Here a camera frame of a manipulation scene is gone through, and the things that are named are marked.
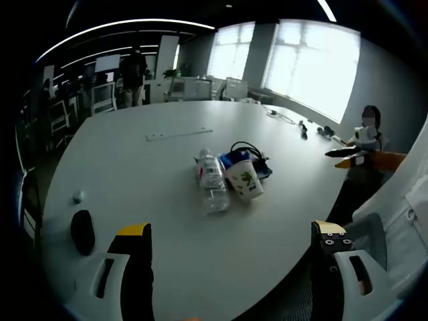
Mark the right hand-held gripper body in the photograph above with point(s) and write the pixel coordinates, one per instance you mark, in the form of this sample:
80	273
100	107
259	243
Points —
366	135

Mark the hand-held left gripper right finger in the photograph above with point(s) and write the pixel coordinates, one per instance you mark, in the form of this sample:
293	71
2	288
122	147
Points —
327	254

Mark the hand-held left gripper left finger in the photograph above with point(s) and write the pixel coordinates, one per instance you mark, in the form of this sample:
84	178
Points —
137	267

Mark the white paper cup green print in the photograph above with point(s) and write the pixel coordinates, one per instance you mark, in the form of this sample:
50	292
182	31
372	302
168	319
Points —
244	182

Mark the clear plastic water bottle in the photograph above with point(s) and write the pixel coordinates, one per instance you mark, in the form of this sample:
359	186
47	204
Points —
210	180

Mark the dark small device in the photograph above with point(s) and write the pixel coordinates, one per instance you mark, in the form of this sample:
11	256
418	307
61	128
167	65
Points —
326	130

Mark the black device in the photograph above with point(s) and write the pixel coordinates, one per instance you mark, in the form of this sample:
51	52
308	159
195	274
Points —
303	132

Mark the black computer mouse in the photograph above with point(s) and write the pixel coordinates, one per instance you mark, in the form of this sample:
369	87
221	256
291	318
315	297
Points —
82	234

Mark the person's white shirt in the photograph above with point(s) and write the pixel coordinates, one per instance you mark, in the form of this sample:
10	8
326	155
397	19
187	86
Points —
411	200

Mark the small white round object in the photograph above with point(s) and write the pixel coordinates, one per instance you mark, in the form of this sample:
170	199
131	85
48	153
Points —
79	196

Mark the white table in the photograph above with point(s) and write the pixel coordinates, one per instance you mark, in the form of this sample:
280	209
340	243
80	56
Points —
150	167

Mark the white office chair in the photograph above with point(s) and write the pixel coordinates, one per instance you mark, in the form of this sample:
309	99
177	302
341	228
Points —
104	97
60	115
234	87

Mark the green potted plant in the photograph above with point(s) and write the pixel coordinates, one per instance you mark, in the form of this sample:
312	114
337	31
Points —
172	73

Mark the lit white monitor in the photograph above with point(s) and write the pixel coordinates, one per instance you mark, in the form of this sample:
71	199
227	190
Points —
107	63

